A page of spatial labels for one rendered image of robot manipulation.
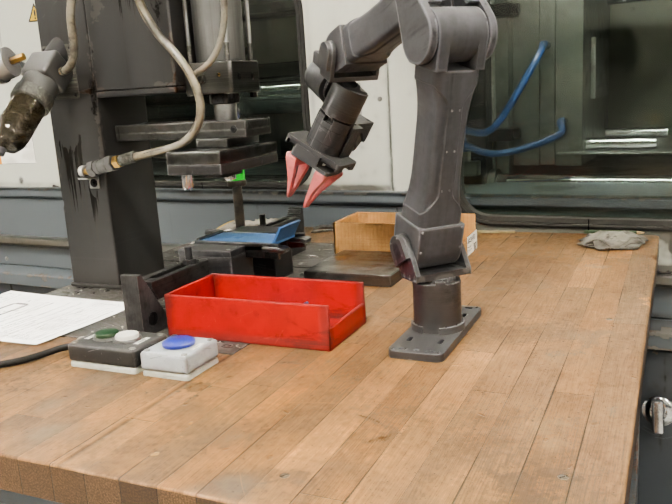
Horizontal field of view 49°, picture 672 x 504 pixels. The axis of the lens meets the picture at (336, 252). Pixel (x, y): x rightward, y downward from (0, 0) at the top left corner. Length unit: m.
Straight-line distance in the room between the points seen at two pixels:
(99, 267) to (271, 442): 0.73
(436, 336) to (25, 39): 1.85
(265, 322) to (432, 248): 0.24
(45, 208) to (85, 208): 1.14
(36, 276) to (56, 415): 1.73
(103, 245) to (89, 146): 0.17
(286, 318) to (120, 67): 0.55
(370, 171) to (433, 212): 0.91
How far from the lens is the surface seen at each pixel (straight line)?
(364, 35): 1.04
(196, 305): 1.02
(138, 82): 1.27
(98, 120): 1.33
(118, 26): 1.29
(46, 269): 2.57
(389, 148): 1.79
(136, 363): 0.94
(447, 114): 0.89
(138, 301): 1.06
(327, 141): 1.13
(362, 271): 1.25
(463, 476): 0.66
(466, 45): 0.88
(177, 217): 2.14
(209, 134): 1.23
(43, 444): 0.80
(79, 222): 1.40
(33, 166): 2.56
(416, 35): 0.88
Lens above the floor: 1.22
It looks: 12 degrees down
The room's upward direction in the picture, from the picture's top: 4 degrees counter-clockwise
